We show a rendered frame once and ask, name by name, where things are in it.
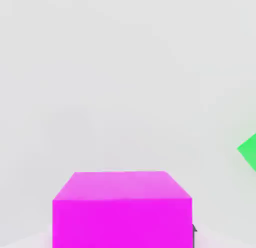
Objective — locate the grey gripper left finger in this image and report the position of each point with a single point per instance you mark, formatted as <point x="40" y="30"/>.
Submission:
<point x="38" y="241"/>

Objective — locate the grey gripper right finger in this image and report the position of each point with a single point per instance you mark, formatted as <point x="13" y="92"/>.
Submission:
<point x="202" y="240"/>

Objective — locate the small magenta cube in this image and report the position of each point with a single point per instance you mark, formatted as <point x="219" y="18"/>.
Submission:
<point x="122" y="222"/>

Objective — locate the small green cube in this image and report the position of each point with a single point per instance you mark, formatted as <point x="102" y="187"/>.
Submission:
<point x="249" y="152"/>

